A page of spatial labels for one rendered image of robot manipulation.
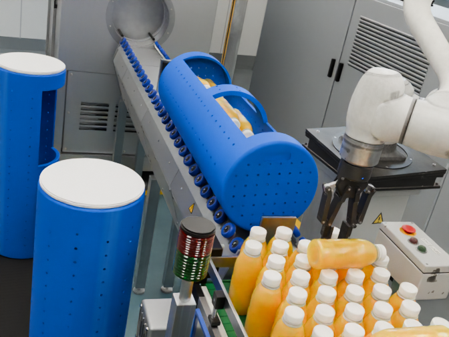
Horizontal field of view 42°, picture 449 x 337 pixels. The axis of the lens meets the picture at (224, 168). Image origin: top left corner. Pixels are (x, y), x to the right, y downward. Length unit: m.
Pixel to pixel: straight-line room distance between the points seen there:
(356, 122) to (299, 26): 3.00
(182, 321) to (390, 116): 0.59
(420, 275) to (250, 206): 0.47
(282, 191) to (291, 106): 2.67
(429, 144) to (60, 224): 0.90
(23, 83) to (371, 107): 1.57
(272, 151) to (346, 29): 2.33
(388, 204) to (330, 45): 1.95
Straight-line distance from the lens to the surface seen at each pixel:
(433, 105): 1.27
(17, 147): 2.56
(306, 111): 4.09
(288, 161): 1.57
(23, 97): 2.47
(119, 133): 3.53
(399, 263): 1.52
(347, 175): 1.32
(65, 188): 1.55
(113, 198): 1.52
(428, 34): 1.44
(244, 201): 1.58
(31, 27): 6.51
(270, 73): 4.53
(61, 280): 1.62
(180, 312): 1.09
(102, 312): 1.68
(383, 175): 1.99
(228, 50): 2.91
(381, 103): 1.25
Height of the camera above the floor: 1.76
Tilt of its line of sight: 24 degrees down
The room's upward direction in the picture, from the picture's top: 11 degrees clockwise
